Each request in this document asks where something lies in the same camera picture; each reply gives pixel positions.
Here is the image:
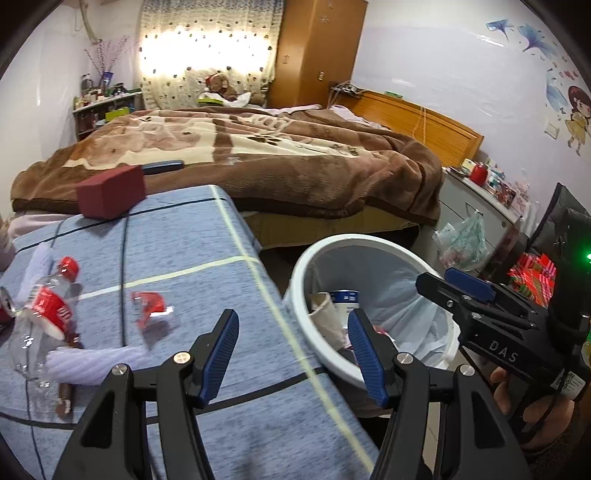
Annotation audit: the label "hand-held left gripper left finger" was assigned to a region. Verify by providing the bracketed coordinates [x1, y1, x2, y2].
[65, 308, 241, 480]

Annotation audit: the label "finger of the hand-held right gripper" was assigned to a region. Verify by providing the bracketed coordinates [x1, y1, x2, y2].
[416, 272, 490, 319]
[444, 268, 550, 319]

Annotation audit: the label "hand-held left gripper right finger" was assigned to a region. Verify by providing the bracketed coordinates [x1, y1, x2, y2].
[347, 307, 532, 480]

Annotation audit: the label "white trash bin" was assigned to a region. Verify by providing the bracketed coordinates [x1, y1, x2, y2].
[283, 234, 460, 391]

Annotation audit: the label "red plastic wrapper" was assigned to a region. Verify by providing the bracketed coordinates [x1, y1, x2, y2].
[130, 291, 174, 328]

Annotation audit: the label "brown snack wrapper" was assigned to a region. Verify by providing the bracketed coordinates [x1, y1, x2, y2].
[53, 330, 86, 416]

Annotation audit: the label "clear plastic bottle red label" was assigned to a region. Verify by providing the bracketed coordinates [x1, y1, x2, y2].
[9, 256, 81, 384]

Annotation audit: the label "red soda can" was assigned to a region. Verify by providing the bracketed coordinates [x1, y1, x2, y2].
[0, 286, 21, 324]

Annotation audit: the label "person's right hand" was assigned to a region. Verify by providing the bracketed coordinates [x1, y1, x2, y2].
[489, 367, 575, 455]

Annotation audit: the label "translucent bin liner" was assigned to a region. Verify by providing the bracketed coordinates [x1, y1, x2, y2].
[314, 244, 453, 370]

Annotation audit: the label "hanging plastic bag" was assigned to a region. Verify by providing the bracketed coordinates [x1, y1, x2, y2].
[433, 210, 489, 272]

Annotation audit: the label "red patterned boxes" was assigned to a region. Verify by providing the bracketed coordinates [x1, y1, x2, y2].
[508, 251, 557, 308]

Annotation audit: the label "grey nightstand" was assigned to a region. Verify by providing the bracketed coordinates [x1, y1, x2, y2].
[436, 166, 529, 282]

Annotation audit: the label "black chair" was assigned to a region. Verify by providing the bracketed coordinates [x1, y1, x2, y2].
[526, 182, 568, 259]

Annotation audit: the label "blue checked tablecloth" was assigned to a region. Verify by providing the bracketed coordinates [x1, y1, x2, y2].
[0, 185, 384, 480]

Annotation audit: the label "wooden bed headboard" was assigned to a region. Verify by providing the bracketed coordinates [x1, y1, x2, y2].
[344, 90, 485, 168]

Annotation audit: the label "brown printed blanket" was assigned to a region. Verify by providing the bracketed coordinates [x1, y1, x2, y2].
[10, 107, 444, 227]

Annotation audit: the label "dark red box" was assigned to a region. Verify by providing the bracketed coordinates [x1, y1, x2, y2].
[76, 165, 145, 220]

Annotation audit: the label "pink pillow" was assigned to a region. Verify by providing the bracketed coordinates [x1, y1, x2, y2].
[268, 104, 384, 130]

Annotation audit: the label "black remote control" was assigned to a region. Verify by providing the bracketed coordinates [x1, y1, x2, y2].
[141, 160, 184, 175]

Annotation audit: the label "wooden wardrobe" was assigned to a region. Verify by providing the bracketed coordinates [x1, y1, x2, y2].
[268, 0, 370, 109]

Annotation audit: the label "brown teddy bear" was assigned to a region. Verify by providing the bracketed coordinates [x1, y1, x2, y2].
[205, 73, 241, 101]

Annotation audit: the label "purple decorative branches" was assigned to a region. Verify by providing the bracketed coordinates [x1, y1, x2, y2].
[84, 37, 141, 88]

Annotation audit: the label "dotted window curtain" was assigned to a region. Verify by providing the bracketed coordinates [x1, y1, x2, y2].
[139, 0, 284, 112]

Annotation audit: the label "cartoon girl wall sticker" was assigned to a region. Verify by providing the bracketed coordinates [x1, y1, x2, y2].
[545, 69, 591, 158]

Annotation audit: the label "cluttered wall shelf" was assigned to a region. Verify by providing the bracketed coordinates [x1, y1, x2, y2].
[71, 90, 144, 141]

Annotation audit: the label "air conditioner hose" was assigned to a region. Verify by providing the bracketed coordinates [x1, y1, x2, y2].
[78, 0, 100, 44]

